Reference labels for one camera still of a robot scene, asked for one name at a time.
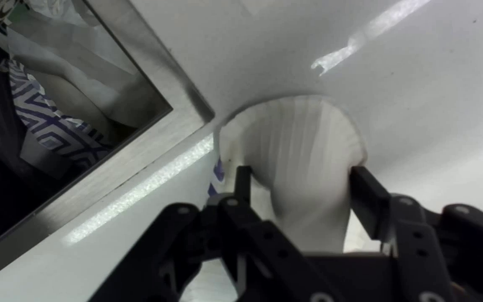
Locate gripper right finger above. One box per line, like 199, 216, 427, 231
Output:
349, 166, 483, 302

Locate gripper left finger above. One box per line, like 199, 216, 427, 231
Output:
87, 165, 343, 302

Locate white paper plate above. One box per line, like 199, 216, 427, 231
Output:
206, 95, 368, 254

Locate trash disposer opening steel frame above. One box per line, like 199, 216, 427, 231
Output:
0, 0, 216, 277

